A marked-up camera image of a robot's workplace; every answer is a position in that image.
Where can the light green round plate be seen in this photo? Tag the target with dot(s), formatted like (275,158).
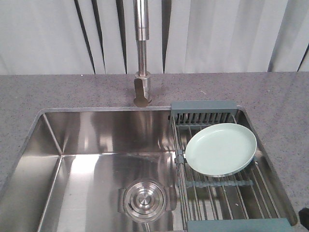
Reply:
(221,150)

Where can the stainless steel sink basin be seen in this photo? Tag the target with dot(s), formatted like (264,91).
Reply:
(73,163)

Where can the round steel sink drain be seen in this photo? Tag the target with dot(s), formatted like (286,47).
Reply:
(146,200)

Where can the brushed steel faucet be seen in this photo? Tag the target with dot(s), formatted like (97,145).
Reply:
(142,81)

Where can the white pleated curtain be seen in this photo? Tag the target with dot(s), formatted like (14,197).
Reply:
(185,36)

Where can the grey metal drying rack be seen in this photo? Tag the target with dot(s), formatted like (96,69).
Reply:
(252,199)

